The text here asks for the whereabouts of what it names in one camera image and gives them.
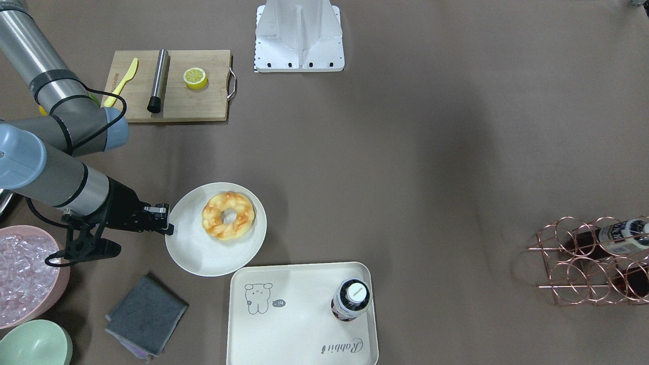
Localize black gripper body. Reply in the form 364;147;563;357
84;177;170;234

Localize glazed twisted donut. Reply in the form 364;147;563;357
201;191;256;241

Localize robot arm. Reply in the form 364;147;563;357
1;1;129;216

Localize cream rabbit tray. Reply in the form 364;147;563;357
226;262;379;364

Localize dark tea bottle on tray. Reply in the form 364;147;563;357
331;277;372;322

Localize white plate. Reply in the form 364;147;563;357
165;182;267;277

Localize grey folded cloth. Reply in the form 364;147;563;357
105;273;189;362

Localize steel muddler black tip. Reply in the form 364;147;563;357
147;49;171;114

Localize steel ice scoop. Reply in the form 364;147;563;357
1;189;15;219

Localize bamboo cutting board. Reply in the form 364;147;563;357
105;49;236;123

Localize clear ice cubes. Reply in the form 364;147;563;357
1;234;58;326

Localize pink bowl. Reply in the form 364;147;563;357
2;226;70;330

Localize yellow plastic knife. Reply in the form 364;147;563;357
103;57;139;107

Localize lemon half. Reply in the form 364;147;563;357
183;67;208;90

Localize green bowl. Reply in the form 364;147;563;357
1;319;74;364

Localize dark tea bottle in rack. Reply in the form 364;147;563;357
562;218;648;260

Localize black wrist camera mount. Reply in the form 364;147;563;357
44;213;122;268

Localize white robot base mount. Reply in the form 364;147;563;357
254;1;345;72

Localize copper wire bottle rack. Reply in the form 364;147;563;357
528;216;648;306

